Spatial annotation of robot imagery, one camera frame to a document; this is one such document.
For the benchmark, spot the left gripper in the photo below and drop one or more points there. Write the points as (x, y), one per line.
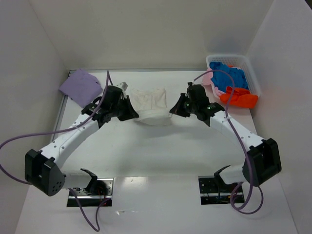
(124, 106)

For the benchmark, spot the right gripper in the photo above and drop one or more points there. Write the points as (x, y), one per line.
(185, 105)

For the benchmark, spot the white t shirt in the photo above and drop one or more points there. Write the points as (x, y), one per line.
(151, 107)

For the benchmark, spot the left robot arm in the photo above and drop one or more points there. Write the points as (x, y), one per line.
(43, 167)

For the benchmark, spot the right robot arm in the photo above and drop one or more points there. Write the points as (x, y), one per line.
(262, 160)

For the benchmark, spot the pink t shirt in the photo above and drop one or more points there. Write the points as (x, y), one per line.
(208, 84)

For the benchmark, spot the folded purple t shirt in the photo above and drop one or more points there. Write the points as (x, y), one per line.
(81, 87)

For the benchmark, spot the orange t shirt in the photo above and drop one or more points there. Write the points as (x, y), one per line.
(239, 97)

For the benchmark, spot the white plastic basket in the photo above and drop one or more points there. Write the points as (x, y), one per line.
(238, 61)

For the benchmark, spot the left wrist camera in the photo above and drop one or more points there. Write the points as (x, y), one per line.
(123, 86)

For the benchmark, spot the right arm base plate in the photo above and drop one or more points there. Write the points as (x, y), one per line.
(212, 193)

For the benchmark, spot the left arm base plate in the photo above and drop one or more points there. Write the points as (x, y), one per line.
(101, 193)

